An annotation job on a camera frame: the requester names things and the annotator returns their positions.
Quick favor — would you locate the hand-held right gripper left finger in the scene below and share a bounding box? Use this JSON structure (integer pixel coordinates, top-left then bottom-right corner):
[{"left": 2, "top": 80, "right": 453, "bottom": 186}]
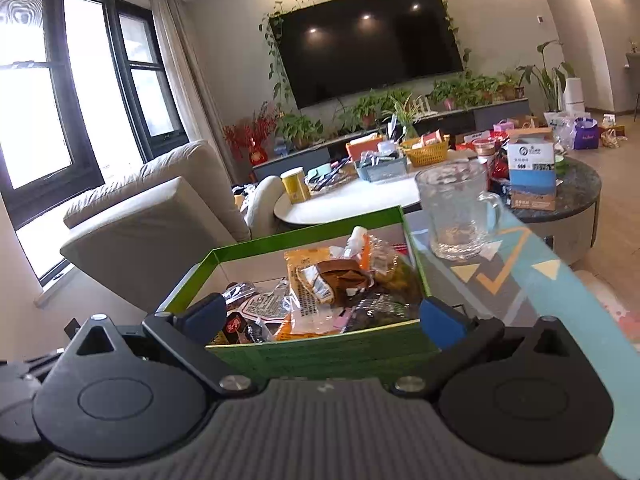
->
[{"left": 74, "top": 292, "right": 258, "bottom": 403}]

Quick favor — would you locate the dark marble round table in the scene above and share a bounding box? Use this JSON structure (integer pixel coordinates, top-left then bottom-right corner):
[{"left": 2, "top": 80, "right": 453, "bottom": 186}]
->
[{"left": 487, "top": 152, "right": 602, "bottom": 266}]

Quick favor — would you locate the white pillow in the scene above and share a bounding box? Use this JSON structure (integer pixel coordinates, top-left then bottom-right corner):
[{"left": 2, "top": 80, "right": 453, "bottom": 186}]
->
[{"left": 241, "top": 175, "right": 286, "bottom": 238}]

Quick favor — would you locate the beige sofa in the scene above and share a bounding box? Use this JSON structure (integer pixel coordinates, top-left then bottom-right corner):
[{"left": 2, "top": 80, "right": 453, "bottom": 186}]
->
[{"left": 60, "top": 140, "right": 251, "bottom": 306}]

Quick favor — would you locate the green cardboard box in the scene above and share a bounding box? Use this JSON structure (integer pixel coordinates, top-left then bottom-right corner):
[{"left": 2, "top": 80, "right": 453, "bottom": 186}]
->
[{"left": 159, "top": 205, "right": 442, "bottom": 385}]

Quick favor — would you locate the orange pouch with white cap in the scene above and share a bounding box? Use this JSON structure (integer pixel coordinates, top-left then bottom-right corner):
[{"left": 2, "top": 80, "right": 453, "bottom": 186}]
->
[{"left": 345, "top": 226, "right": 372, "bottom": 267}]

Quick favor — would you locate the tall leafy floor plant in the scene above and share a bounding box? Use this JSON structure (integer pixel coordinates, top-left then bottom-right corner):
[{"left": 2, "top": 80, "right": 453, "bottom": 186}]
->
[{"left": 515, "top": 40, "right": 576, "bottom": 113}]

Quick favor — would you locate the clear bag of dark seeds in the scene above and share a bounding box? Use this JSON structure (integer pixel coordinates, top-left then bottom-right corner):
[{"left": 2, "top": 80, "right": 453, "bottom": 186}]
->
[{"left": 345, "top": 294, "right": 422, "bottom": 333}]

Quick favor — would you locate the red flower decoration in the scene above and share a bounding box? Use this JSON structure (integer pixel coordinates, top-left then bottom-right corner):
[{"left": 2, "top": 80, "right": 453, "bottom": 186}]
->
[{"left": 223, "top": 102, "right": 281, "bottom": 165}]

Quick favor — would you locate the white curtain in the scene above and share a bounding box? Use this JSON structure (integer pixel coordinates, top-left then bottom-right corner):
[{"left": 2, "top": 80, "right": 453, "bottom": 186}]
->
[{"left": 150, "top": 0, "right": 241, "bottom": 181}]

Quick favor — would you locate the yellow can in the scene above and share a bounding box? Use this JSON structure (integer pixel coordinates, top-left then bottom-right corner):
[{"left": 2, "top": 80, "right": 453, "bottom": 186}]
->
[{"left": 280, "top": 167, "right": 311, "bottom": 205}]

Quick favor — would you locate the floral rug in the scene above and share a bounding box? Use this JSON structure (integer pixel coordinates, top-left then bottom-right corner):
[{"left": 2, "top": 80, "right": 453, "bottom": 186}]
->
[{"left": 575, "top": 270, "right": 640, "bottom": 356}]

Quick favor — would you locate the blue grey tray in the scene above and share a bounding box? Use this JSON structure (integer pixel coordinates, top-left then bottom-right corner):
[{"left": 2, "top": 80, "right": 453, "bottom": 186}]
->
[{"left": 354, "top": 152, "right": 408, "bottom": 184}]

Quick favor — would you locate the white round coffee table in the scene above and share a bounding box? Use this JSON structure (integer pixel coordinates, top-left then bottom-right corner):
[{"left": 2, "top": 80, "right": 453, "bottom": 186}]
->
[{"left": 274, "top": 157, "right": 451, "bottom": 227}]

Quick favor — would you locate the yellow green clear snack packet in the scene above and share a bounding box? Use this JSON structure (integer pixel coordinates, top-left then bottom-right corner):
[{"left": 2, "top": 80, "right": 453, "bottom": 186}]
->
[{"left": 372, "top": 255, "right": 424, "bottom": 302}]

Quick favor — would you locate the grey television cabinet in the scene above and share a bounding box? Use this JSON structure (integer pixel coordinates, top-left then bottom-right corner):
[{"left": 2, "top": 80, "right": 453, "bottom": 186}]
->
[{"left": 252, "top": 97, "right": 532, "bottom": 181}]

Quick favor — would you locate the beige gift bag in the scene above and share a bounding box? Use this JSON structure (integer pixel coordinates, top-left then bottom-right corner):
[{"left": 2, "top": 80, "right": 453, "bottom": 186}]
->
[{"left": 600, "top": 114, "right": 626, "bottom": 149}]

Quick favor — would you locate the yellow woven basket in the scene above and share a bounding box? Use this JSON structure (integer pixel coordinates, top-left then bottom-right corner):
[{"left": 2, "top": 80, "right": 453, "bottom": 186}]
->
[{"left": 401, "top": 132, "right": 451, "bottom": 167}]

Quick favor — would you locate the long tan snack packet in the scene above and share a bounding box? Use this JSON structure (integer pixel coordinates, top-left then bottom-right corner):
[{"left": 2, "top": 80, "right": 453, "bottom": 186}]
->
[{"left": 284, "top": 247, "right": 346, "bottom": 333}]

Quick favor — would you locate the brown snack packet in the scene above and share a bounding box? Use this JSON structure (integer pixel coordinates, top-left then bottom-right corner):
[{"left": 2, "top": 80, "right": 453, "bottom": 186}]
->
[{"left": 316, "top": 259, "right": 375, "bottom": 306}]

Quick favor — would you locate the black wall television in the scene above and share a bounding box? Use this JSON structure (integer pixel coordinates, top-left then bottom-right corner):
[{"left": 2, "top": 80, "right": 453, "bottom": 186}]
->
[{"left": 270, "top": 0, "right": 465, "bottom": 109}]

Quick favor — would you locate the teal printed tablecloth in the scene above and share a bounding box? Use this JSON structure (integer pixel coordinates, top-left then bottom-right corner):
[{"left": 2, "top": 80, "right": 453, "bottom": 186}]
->
[{"left": 402, "top": 200, "right": 640, "bottom": 480}]

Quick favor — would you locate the white air purifier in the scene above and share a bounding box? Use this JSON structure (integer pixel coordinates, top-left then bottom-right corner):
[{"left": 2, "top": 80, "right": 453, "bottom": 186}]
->
[{"left": 563, "top": 77, "right": 587, "bottom": 111}]

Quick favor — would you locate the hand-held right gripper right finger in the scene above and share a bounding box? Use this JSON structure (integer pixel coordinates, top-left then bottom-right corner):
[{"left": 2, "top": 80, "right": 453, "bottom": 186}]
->
[{"left": 390, "top": 296, "right": 576, "bottom": 402}]

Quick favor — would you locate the blue and white carton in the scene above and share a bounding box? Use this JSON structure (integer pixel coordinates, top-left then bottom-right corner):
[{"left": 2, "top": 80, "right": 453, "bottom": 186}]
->
[{"left": 506, "top": 127, "right": 557, "bottom": 211}]

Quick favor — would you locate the orange basket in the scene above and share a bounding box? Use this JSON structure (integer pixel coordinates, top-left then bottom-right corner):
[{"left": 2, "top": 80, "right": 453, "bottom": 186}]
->
[{"left": 345, "top": 135, "right": 385, "bottom": 162}]

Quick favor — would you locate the clear plastic bag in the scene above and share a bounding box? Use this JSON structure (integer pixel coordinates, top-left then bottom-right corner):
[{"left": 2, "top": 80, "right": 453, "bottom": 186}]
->
[{"left": 545, "top": 112, "right": 576, "bottom": 153}]

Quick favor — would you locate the small dark red snack packet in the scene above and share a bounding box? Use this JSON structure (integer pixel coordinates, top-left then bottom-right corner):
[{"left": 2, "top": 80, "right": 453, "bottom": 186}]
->
[{"left": 224, "top": 310, "right": 253, "bottom": 345}]

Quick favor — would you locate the black framed window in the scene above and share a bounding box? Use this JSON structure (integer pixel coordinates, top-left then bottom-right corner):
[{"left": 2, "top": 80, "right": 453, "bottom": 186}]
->
[{"left": 0, "top": 0, "right": 191, "bottom": 233}]

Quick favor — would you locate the striped leaf potted plant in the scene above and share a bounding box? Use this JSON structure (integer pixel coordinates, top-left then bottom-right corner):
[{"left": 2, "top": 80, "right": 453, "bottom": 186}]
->
[{"left": 382, "top": 95, "right": 426, "bottom": 141}]

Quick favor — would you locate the purple gift bag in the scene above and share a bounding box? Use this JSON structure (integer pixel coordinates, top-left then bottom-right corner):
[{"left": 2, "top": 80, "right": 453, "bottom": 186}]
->
[{"left": 574, "top": 116, "right": 600, "bottom": 151}]

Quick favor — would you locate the clear glass mug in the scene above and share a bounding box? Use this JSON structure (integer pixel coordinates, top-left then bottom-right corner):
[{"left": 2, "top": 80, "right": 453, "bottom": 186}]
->
[{"left": 415, "top": 160, "right": 503, "bottom": 261}]

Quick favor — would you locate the green trailing vine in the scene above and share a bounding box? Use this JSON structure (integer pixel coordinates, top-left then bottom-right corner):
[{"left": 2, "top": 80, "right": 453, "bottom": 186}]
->
[{"left": 257, "top": 0, "right": 473, "bottom": 106}]

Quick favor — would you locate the green potted plant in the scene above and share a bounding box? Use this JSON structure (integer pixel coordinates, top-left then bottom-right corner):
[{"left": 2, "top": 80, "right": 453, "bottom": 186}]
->
[
  {"left": 337, "top": 89, "right": 413, "bottom": 131},
  {"left": 427, "top": 76, "right": 501, "bottom": 111},
  {"left": 495, "top": 71, "right": 526, "bottom": 102},
  {"left": 275, "top": 112, "right": 325, "bottom": 151}
]

